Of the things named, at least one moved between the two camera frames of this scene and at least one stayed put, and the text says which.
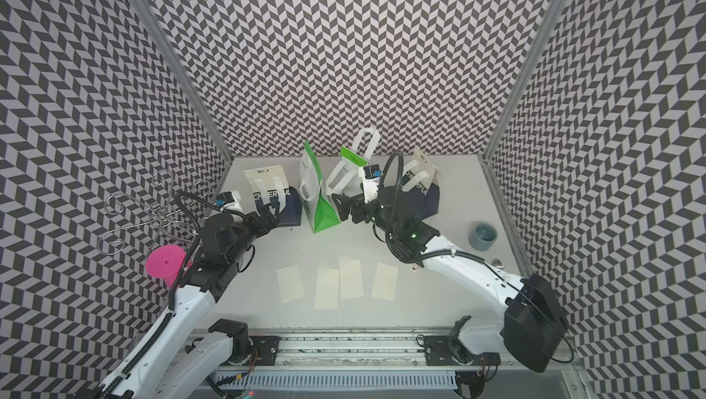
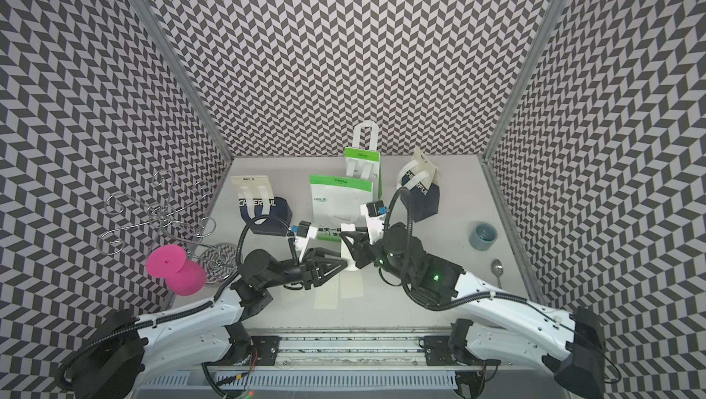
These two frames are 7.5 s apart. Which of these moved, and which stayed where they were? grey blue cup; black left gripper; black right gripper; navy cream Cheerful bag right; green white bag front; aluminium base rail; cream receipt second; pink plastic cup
Moved: black right gripper; black left gripper; green white bag front
Stayed: pink plastic cup; navy cream Cheerful bag right; grey blue cup; cream receipt second; aluminium base rail
